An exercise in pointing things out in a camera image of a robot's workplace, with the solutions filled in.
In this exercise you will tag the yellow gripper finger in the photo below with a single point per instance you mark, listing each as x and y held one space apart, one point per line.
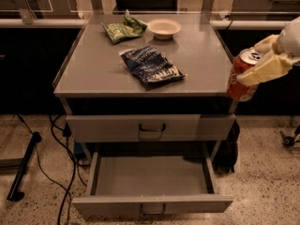
268 44
270 68

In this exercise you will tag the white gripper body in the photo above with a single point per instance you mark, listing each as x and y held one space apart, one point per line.
291 38

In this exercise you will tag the red coke can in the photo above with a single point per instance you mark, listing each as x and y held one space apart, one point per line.
245 60

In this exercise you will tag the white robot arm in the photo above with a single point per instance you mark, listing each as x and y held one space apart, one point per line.
279 54

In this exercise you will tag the closed grey top drawer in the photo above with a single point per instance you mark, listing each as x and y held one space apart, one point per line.
149 128

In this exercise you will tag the grey drawer cabinet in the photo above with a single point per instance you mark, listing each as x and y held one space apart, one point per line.
95 81

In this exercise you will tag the open grey middle drawer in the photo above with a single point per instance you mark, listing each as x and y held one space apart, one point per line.
151 186

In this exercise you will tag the black caster wheel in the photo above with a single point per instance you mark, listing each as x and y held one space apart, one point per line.
289 141

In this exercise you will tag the white bowl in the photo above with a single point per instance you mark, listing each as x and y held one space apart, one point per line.
164 28

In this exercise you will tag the blue chip bag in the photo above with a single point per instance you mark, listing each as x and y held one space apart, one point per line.
150 67

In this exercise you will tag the green chip bag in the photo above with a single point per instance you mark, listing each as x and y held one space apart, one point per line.
130 28

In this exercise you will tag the black floor stand bar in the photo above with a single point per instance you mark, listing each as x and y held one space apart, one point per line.
15 194

